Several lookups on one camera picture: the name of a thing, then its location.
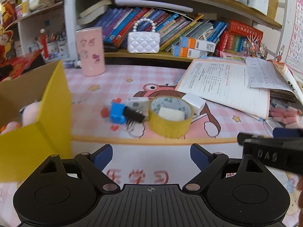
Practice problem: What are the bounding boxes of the yellow cardboard box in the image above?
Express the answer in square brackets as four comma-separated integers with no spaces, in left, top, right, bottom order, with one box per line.
[1,61,71,182]

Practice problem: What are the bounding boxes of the yellow tape roll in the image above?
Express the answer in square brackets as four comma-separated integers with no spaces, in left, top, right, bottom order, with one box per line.
[148,96,194,139]

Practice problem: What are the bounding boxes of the loose printed paper sheet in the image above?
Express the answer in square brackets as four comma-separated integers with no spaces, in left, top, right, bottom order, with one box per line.
[245,58,292,92]

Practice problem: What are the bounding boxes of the large pink plush pig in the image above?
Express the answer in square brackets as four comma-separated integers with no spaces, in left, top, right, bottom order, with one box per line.
[19,101,41,126]

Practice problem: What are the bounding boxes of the white quilted pearl purse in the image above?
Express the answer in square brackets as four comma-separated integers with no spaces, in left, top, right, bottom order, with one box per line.
[127,18,160,54]

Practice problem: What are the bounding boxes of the person's right hand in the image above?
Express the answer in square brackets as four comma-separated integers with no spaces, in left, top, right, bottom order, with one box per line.
[297,176,303,227]

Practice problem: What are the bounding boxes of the orange blue medicine box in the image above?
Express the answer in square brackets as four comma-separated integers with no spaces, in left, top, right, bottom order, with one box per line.
[171,44,204,58]
[180,36,216,53]

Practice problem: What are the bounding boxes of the orange blue medicine box lower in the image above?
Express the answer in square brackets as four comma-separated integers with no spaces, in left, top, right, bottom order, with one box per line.
[171,44,204,58]

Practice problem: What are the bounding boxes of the pink checkered table mat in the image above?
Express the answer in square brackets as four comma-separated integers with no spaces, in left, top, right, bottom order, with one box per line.
[0,64,303,227]

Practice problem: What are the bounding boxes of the red fortune god decoration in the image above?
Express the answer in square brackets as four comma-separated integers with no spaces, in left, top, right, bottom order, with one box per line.
[1,0,16,65]

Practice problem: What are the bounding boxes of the red dictionary books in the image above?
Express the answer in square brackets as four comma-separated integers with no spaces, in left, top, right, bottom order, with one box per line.
[215,20,263,55]

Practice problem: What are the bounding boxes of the red hanging tassel ornament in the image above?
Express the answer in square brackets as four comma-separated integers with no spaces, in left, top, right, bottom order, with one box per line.
[40,28,49,59]

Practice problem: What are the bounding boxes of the blue toy block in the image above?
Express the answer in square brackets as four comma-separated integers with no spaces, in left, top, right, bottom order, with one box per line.
[109,103,127,124]

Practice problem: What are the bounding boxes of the small pink plush chick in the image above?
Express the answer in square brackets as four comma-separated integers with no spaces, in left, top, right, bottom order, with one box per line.
[1,121,22,135]

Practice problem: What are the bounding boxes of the open workbook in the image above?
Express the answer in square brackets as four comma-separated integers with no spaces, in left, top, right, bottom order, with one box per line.
[176,58,270,119]

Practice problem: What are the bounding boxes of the alphabet wall poster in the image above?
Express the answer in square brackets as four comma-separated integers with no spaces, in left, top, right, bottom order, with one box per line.
[284,0,302,75]

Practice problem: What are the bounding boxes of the black binder clip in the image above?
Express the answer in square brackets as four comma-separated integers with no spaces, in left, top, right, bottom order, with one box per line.
[123,106,146,132]

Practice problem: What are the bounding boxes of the white staples box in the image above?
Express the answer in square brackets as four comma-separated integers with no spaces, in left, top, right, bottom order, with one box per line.
[127,97,150,112]

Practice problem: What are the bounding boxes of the pink cylindrical pen holder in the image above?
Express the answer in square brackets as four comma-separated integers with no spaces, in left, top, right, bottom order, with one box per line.
[76,27,105,76]

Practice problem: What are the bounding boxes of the pink plush glove toy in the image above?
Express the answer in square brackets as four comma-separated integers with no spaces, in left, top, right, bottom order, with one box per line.
[270,107,302,125]

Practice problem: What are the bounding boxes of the orange blue medicine box upper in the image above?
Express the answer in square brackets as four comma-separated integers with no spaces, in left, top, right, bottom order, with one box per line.
[180,36,216,53]

